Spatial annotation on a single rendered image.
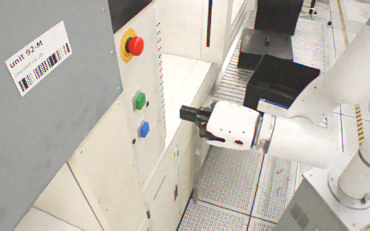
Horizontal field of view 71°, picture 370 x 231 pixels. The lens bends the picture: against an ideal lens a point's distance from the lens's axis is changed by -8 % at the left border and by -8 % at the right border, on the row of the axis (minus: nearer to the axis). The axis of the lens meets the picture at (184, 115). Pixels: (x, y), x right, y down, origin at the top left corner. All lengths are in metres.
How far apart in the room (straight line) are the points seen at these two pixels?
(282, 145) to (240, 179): 1.42
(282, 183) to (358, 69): 1.57
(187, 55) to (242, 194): 0.99
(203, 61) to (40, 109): 1.09
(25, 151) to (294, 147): 0.46
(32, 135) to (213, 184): 1.63
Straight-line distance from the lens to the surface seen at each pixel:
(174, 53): 1.44
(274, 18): 1.95
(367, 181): 1.07
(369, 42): 0.54
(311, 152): 0.58
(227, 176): 1.98
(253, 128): 0.58
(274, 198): 1.95
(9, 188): 0.40
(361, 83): 0.54
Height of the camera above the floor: 1.64
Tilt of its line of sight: 44 degrees down
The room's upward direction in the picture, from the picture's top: straight up
